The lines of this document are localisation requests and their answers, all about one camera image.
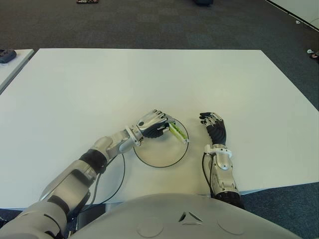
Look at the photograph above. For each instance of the white side table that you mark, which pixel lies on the white side table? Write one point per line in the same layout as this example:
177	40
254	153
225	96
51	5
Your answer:
15	67

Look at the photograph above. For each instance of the dark blue floor object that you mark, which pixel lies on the dark blue floor object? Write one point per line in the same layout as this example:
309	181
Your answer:
204	2

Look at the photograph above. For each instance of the dark sandal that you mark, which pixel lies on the dark sandal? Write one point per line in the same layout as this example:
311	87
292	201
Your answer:
315	55

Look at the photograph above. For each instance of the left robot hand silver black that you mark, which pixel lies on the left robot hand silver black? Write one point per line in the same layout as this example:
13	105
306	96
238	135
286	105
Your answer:
152	123

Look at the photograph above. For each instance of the dark blue bundle object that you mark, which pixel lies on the dark blue bundle object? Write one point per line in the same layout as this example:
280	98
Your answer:
7	55

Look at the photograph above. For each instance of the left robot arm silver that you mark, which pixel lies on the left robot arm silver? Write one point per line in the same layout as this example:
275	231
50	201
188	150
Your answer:
74	176

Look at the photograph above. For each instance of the white background table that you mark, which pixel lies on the white background table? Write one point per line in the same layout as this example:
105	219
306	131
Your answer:
299	7

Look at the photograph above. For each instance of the grey robot torso shell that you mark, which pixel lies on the grey robot torso shell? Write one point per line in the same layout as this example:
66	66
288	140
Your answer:
174	219

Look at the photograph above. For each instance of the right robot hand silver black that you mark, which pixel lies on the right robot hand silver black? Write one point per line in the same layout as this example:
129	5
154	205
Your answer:
218	130

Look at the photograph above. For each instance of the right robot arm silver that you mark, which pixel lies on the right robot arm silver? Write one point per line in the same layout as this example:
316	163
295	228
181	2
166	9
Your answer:
223	171

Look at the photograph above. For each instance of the patterned red green item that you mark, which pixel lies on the patterned red green item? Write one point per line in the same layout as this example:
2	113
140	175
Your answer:
88	1

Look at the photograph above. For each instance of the white plate with dark rim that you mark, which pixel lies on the white plate with dark rim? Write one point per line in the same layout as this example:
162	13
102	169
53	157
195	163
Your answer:
162	152

